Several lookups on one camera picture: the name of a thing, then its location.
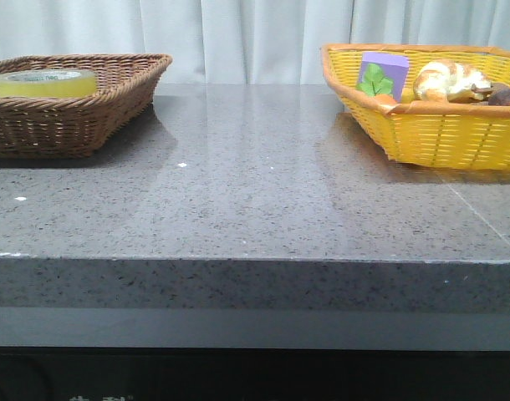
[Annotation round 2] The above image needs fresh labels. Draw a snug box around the yellow tape roll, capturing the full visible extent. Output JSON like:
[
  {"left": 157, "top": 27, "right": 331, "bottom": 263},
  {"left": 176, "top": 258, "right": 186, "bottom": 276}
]
[{"left": 0, "top": 69, "right": 98, "bottom": 99}]

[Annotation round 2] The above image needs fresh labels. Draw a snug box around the yellow plastic woven basket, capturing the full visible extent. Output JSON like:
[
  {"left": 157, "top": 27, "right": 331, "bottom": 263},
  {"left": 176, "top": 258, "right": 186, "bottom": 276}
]
[{"left": 321, "top": 43, "right": 510, "bottom": 170}]

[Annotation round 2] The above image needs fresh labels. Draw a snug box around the purple block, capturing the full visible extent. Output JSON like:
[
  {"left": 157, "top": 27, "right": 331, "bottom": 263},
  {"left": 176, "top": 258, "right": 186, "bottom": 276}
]
[{"left": 356, "top": 52, "right": 410, "bottom": 101}]

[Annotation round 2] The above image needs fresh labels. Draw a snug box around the brown toy mushroom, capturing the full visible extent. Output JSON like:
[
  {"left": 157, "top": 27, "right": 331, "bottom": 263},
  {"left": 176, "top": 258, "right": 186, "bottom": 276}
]
[{"left": 471, "top": 83, "right": 510, "bottom": 106}]

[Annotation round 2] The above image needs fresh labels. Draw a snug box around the toy carrot with green leaves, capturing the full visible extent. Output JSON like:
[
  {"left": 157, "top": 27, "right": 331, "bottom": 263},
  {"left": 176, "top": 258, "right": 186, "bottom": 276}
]
[{"left": 355, "top": 63, "right": 397, "bottom": 104}]

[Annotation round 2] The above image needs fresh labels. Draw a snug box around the brown wicker basket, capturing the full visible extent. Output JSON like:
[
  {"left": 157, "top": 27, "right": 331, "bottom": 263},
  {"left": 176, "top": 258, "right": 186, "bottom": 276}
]
[{"left": 0, "top": 53, "right": 173, "bottom": 159}]

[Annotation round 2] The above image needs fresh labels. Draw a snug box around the toy bread roll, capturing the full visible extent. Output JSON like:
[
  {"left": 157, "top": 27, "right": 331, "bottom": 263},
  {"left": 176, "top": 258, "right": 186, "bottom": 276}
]
[{"left": 413, "top": 58, "right": 493, "bottom": 103}]

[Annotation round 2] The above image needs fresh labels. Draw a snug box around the white curtain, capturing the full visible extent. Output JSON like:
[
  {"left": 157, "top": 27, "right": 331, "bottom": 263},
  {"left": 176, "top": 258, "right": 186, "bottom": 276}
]
[{"left": 0, "top": 0, "right": 510, "bottom": 84}]

